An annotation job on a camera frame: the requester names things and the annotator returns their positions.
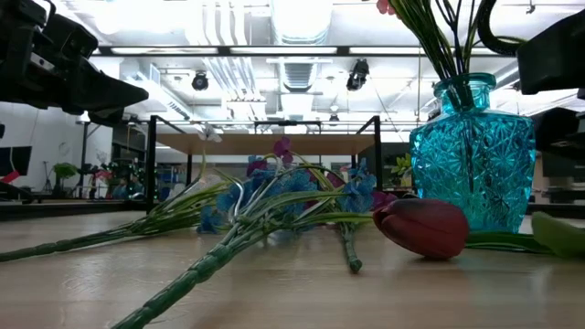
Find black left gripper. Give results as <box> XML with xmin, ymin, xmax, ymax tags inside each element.
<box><xmin>0</xmin><ymin>0</ymin><xmax>150</xmax><ymax>125</ymax></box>

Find pink white flower stem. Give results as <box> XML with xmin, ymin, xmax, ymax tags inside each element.
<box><xmin>433</xmin><ymin>0</ymin><xmax>485</xmax><ymax>111</ymax></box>

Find orange flower stem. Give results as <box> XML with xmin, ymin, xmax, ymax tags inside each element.
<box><xmin>375</xmin><ymin>0</ymin><xmax>458</xmax><ymax>83</ymax></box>

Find teal cut glass vase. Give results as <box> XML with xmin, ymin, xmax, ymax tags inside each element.
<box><xmin>409</xmin><ymin>72</ymin><xmax>537</xmax><ymax>234</ymax></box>

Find pale white flower stem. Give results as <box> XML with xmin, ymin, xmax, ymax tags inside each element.
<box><xmin>0</xmin><ymin>121</ymin><xmax>225</xmax><ymax>264</ymax></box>

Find blue flower stem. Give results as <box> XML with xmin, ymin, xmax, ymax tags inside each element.
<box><xmin>112</xmin><ymin>168</ymin><xmax>380</xmax><ymax>329</ymax></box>

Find dark red tulip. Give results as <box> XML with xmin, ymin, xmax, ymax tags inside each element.
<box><xmin>372</xmin><ymin>197</ymin><xmax>585</xmax><ymax>260</ymax></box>

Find purple flower stem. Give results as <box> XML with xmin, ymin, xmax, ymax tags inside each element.
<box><xmin>246</xmin><ymin>135</ymin><xmax>399</xmax><ymax>275</ymax></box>

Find wooden shelf black metal legs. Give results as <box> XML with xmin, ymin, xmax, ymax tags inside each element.
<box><xmin>144</xmin><ymin>114</ymin><xmax>384</xmax><ymax>218</ymax></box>

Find green plant on workbench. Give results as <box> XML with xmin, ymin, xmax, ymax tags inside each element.
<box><xmin>52</xmin><ymin>162</ymin><xmax>79</xmax><ymax>197</ymax></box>

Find black monitor red stripe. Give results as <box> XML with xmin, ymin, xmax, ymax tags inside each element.
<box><xmin>0</xmin><ymin>145</ymin><xmax>33</xmax><ymax>184</ymax></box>

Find small green potted plant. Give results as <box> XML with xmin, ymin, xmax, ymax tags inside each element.
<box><xmin>388</xmin><ymin>153</ymin><xmax>413</xmax><ymax>189</ymax></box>

